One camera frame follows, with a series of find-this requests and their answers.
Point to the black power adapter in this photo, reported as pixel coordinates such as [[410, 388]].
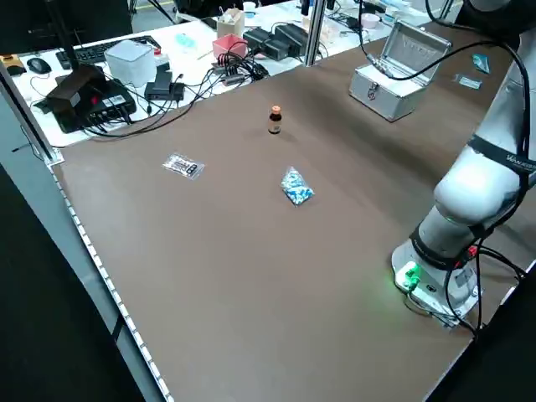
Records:
[[165, 88]]

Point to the white cup blue rim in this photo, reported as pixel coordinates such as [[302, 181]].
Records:
[[249, 10]]

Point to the black keyboard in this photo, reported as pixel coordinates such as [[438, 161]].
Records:
[[96, 50]]

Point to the black power supply box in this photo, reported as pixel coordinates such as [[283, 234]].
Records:
[[293, 35], [264, 44]]

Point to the brown bottle orange cap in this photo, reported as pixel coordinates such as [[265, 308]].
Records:
[[274, 123]]

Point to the black computer mouse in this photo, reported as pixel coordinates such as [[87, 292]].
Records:
[[38, 65]]

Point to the blue snack packet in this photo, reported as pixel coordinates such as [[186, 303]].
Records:
[[481, 63]]

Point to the blue white pill packet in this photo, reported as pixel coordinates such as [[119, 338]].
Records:
[[297, 188]]

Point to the black monitor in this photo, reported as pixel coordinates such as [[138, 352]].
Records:
[[63, 19]]

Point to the clear swab packet black label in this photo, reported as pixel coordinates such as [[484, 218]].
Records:
[[183, 166]]

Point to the light blue packet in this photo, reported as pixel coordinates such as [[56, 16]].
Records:
[[185, 40]]

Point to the aluminium corner strut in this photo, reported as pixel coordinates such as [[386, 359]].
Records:
[[29, 125]]

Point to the silver aluminium medicine case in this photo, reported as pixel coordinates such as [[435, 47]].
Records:
[[385, 94]]

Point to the pink open box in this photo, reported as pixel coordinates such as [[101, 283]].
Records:
[[230, 48]]

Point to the white cube box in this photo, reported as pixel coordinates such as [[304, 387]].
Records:
[[130, 63]]

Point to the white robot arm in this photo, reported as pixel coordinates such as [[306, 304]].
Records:
[[477, 197]]

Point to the black hub box with ports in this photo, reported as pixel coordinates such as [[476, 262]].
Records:
[[106, 100]]

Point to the cardboard box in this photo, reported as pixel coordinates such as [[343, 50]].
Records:
[[230, 25]]

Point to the black monitor stand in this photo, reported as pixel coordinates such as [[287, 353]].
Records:
[[67, 37]]

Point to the pink bowl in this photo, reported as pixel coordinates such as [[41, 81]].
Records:
[[368, 21]]

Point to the brown box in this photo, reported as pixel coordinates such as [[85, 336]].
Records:
[[77, 86]]

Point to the aluminium frame post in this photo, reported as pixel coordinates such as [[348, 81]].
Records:
[[314, 33]]

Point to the clear zip bag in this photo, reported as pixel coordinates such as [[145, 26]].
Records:
[[469, 82]]

